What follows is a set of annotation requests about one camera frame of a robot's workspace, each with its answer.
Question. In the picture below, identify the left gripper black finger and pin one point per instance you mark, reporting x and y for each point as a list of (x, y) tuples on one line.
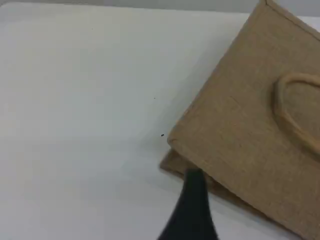
[(192, 215)]

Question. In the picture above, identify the brown jute tote bag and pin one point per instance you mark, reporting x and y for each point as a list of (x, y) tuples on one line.
[(250, 125)]

